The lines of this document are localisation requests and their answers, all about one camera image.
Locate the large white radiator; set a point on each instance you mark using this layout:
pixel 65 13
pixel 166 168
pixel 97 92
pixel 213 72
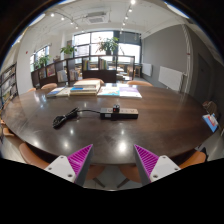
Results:
pixel 170 78

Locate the small white radiator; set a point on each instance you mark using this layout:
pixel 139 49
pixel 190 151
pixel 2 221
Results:
pixel 146 69

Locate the wall bookshelf unit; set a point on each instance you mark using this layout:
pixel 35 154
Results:
pixel 8 83

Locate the medium potted plant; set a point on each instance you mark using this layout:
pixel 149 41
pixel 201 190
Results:
pixel 68 49

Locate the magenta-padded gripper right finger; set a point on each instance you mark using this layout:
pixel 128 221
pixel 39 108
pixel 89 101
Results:
pixel 160 166

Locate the ceiling spotlights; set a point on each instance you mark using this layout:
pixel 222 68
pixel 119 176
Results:
pixel 52 15

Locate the black power strip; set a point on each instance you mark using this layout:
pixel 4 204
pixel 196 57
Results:
pixel 126 114

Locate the small potted plant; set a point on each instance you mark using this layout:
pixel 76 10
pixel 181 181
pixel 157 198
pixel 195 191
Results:
pixel 42 60

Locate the blue picture book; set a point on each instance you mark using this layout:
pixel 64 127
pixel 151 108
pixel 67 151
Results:
pixel 210 122

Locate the dark divider shelf unit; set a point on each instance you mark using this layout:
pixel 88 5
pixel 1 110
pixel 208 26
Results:
pixel 100 76

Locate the small black charger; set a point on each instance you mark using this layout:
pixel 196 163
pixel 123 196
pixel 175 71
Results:
pixel 116 108

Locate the purple and white book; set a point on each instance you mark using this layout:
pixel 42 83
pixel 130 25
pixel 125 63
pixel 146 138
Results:
pixel 130 92

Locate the brown chair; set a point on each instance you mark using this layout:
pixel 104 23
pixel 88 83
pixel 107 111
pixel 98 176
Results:
pixel 210 107

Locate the stack of books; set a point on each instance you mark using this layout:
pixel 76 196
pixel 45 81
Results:
pixel 85 88

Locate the large window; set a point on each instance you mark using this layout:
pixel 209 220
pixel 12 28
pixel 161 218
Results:
pixel 128 50

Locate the side window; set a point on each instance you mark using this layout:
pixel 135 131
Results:
pixel 40 52

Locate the ceiling air conditioner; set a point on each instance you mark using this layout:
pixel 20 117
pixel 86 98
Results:
pixel 96 18

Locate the large potted plant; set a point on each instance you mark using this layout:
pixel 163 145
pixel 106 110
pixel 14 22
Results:
pixel 108 45

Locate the thin white book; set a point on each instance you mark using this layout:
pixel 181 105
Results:
pixel 65 92

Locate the thin blue book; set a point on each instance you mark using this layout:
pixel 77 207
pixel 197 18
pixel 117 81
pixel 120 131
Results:
pixel 53 92

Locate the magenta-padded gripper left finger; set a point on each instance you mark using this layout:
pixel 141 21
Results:
pixel 63 166

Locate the dark grey door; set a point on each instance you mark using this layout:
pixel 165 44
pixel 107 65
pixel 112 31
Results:
pixel 203 80

